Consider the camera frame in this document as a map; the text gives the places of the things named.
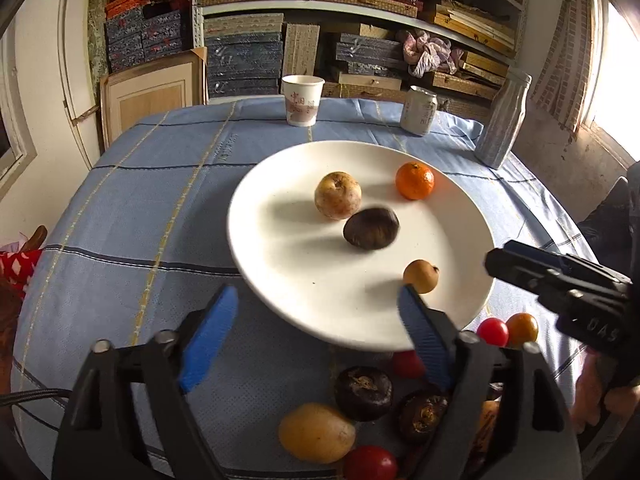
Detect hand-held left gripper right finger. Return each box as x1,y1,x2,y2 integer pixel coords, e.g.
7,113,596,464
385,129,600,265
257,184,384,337
397,284,583,480

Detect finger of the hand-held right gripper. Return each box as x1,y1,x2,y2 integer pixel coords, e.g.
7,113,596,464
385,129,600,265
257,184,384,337
484,247,566,306
502,240,628,286

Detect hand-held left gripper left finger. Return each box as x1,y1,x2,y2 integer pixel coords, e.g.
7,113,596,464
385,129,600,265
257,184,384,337
52,285,240,480

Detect red cherry tomato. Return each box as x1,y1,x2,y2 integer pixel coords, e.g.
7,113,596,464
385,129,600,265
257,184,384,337
476,317,510,347
391,351,426,380

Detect orange cherry tomato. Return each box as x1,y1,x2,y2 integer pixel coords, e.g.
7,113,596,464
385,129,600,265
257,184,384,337
505,312,540,347

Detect dark water chestnut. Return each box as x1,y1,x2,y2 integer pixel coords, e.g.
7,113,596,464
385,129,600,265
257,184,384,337
397,390,451,445
343,206,401,250
333,366,394,422

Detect small tan longan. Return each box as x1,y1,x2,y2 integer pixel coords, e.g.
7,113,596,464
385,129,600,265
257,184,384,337
403,259,441,294

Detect white round plate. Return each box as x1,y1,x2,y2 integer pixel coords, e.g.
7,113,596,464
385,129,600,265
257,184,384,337
227,141,497,353

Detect large red tomato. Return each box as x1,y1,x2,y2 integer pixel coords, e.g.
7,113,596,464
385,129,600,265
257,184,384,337
343,445,399,480

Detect golden yellow fruit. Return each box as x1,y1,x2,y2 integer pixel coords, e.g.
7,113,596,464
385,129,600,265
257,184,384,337
278,403,357,465

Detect person's right hand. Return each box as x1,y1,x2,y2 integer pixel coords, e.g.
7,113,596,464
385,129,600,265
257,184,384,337
574,352,621,433

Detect black chair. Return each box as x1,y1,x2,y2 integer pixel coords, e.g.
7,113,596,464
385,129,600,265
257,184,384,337
575,160,640,266

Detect mandarin orange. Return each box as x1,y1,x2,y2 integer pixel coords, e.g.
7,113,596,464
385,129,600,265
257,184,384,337
395,161,436,201

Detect blue plaid tablecloth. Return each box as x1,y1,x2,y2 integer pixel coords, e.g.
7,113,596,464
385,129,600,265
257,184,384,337
10,96,608,480

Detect grey ribbed bottle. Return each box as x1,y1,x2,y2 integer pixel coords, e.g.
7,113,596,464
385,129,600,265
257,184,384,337
474,69,533,170

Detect pale yellow pear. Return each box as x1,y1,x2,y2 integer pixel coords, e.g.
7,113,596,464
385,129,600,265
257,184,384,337
314,171,362,221

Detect white drink can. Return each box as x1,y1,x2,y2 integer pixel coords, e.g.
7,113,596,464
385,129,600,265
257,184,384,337
399,86,439,137

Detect stack of woven clasp boxes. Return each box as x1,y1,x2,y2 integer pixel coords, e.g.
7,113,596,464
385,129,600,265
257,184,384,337
322,50,511,106

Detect bright window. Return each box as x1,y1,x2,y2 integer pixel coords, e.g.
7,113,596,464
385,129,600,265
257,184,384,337
575,0,640,161

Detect brown wooden piece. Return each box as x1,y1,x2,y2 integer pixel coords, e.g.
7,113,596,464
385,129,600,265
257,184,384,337
22,225,48,251

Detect red patterned cloth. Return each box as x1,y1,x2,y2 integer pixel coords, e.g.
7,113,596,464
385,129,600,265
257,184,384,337
0,247,43,301

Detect pink cloth bundle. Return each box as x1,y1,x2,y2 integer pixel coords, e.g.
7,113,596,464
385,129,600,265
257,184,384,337
402,30,463,78

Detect stack of tan wooden boxes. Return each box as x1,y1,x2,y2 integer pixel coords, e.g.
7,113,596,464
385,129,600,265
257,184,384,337
432,0,518,58

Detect framed wooden panel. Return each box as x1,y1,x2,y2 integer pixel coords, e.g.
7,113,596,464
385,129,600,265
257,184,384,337
100,47,208,148

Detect white paper cup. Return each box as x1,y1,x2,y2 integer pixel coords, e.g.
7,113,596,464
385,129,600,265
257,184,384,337
281,75,326,127

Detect stack of blue patterned boxes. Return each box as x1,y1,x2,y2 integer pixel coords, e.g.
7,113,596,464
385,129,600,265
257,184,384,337
335,32,416,78
105,7,193,73
204,12,285,98

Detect white framed window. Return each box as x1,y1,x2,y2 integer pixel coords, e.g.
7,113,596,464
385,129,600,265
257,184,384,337
0,25,38,201

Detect upright woven box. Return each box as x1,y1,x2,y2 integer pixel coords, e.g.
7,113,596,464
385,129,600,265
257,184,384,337
284,22,321,78

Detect white board panel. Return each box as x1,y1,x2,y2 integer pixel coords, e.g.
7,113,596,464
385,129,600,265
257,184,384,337
57,0,103,171

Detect green marble slab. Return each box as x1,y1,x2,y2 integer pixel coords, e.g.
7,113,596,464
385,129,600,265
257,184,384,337
87,0,111,81

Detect white metal shelf unit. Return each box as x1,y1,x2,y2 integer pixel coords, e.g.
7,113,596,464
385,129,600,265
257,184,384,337
192,0,531,106

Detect orange red patterned box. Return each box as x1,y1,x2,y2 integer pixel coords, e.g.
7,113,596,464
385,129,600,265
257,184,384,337
106,0,161,18

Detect black cable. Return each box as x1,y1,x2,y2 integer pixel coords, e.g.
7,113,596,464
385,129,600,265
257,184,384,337
0,387,73,408

